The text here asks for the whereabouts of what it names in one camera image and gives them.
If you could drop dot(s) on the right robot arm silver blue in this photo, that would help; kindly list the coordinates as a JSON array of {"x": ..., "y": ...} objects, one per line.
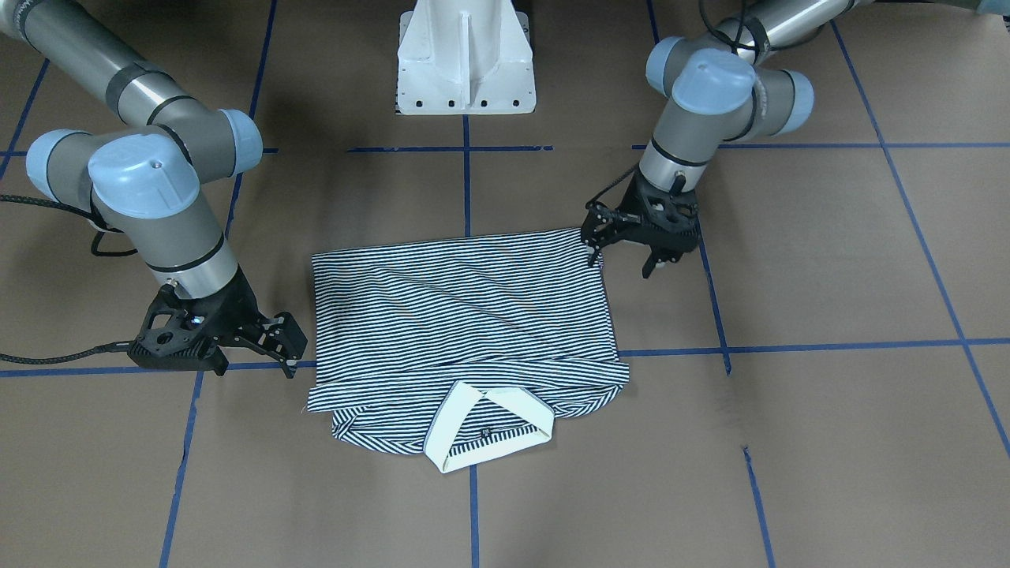
[{"x": 145, "y": 182}]

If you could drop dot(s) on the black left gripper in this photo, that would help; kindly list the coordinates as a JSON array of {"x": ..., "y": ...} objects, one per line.
[{"x": 629, "y": 207}]

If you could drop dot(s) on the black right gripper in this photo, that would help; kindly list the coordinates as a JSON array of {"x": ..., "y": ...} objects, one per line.
[{"x": 231, "y": 310}]

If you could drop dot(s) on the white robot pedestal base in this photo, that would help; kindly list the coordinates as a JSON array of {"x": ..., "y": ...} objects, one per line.
[{"x": 466, "y": 57}]

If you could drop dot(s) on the navy white striped polo shirt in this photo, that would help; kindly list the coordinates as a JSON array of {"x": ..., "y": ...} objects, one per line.
[{"x": 463, "y": 351}]

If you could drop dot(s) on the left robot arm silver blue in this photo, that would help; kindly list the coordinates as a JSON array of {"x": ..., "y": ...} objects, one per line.
[{"x": 716, "y": 92}]

